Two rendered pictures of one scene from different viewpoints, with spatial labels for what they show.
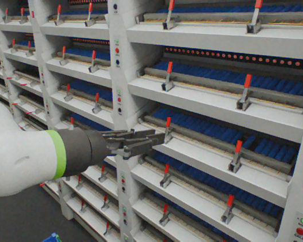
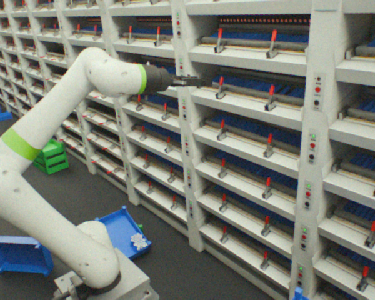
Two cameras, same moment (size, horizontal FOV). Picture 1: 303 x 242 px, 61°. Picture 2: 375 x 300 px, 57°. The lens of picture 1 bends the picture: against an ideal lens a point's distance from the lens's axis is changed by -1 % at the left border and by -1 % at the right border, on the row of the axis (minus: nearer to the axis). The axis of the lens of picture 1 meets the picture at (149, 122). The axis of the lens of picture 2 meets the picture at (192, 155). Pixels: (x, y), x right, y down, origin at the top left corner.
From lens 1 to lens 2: 63 cm
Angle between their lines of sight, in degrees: 7
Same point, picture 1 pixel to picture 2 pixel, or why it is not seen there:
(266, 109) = (287, 55)
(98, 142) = (165, 74)
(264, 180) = (289, 113)
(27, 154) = (126, 70)
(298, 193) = (308, 115)
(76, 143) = (152, 70)
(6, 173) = (117, 78)
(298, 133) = (304, 68)
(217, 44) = (250, 9)
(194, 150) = (241, 101)
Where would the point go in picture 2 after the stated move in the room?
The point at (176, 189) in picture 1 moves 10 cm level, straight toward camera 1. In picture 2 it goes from (230, 141) to (227, 150)
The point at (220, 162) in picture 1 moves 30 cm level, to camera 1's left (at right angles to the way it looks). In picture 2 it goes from (260, 106) to (184, 108)
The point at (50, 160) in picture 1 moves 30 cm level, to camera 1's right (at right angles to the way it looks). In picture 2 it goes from (138, 77) to (241, 73)
